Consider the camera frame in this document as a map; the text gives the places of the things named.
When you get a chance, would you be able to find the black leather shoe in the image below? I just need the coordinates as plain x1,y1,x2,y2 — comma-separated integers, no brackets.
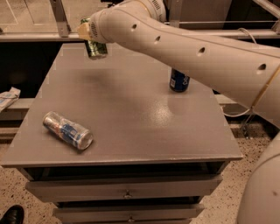
0,205,25,224

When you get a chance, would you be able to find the upper grey drawer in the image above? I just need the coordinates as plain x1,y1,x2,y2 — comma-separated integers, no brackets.
25,175,222,202

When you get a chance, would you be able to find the blue Pepsi can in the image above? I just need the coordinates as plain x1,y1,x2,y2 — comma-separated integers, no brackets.
170,69,190,93

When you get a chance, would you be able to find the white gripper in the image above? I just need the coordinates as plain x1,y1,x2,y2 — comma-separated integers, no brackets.
77,9,116,43

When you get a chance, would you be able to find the silver blue energy drink can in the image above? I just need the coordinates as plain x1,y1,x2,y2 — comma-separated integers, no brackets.
43,111,93,151

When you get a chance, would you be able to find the grey drawer cabinet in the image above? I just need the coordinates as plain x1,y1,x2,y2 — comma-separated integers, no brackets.
3,44,242,224

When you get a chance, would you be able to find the crumpled white blue packet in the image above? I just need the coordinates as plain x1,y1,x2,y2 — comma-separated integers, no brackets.
0,87,21,113

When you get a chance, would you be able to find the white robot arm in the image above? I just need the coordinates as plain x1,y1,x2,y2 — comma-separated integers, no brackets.
78,0,280,224

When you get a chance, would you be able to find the lower grey drawer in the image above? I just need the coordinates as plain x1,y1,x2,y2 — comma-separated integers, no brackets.
53,204,204,223

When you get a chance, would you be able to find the grey drawer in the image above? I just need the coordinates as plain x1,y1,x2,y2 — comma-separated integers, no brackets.
25,175,222,202
53,204,204,223

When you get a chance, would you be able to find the green soda can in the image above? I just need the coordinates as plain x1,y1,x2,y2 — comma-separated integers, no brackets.
80,17,108,60

